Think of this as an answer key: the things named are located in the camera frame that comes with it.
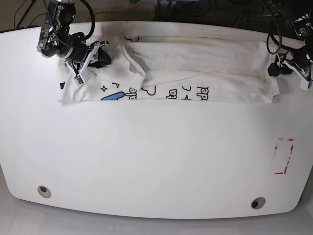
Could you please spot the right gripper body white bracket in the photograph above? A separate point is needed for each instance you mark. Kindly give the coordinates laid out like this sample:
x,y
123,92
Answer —
x,y
78,61

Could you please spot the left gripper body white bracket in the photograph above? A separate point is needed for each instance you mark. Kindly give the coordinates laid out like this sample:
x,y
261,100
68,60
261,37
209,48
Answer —
x,y
300,64

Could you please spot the white printed t-shirt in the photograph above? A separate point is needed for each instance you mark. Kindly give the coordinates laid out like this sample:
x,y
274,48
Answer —
x,y
176,68

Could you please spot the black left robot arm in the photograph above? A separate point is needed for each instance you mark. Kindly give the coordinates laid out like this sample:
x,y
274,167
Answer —
x,y
299,14

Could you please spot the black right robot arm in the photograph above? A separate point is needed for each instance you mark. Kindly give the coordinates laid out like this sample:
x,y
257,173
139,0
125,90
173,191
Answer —
x,y
72,48

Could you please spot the red tape rectangle marking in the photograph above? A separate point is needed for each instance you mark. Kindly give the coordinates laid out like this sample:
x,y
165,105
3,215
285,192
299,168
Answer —
x,y
282,156

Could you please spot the left table grommet hole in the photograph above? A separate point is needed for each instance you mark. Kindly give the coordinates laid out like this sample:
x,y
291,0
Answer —
x,y
44,192

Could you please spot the table grommet hole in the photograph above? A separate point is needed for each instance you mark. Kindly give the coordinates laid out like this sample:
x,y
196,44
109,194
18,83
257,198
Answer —
x,y
44,192
258,203

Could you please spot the right table grommet hole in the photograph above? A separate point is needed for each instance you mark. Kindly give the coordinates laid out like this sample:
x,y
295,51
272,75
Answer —
x,y
258,203

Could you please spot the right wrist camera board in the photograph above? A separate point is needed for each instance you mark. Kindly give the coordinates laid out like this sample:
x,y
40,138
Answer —
x,y
79,80

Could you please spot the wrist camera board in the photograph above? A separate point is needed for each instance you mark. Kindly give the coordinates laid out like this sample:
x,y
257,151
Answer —
x,y
79,80
305,84

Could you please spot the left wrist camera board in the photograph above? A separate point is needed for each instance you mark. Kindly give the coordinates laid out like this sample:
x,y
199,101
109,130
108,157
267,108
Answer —
x,y
305,84

